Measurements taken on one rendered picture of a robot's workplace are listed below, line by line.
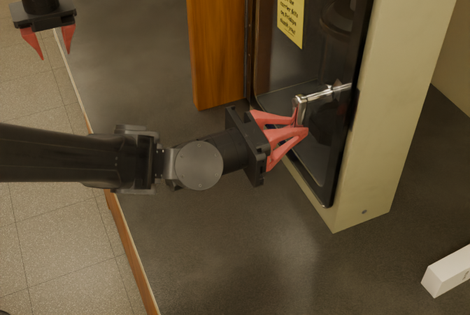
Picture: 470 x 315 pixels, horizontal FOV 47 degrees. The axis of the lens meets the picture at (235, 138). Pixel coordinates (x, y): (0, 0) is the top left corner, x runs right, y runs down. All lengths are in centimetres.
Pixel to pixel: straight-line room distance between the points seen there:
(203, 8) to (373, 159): 39
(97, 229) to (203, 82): 118
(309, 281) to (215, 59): 45
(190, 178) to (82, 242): 151
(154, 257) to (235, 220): 15
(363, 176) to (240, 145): 21
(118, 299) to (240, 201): 108
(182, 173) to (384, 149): 32
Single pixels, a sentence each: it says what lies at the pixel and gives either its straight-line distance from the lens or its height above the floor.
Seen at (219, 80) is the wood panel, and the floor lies 100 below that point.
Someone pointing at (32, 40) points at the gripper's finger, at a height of 115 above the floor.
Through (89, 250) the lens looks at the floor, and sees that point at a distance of 208.
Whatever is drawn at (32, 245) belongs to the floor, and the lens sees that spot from 216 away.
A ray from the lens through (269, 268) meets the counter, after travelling 86.
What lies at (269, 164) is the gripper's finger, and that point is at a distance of 74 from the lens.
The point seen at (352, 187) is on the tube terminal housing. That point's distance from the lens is 83.
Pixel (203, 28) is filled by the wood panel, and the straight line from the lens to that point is 99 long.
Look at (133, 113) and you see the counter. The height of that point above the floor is 94.
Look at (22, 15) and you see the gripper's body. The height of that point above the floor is 119.
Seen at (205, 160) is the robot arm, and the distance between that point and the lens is 62.
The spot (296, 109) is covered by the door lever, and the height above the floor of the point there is 119.
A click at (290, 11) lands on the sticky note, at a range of 79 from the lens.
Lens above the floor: 166
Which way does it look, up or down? 44 degrees down
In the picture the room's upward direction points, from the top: straight up
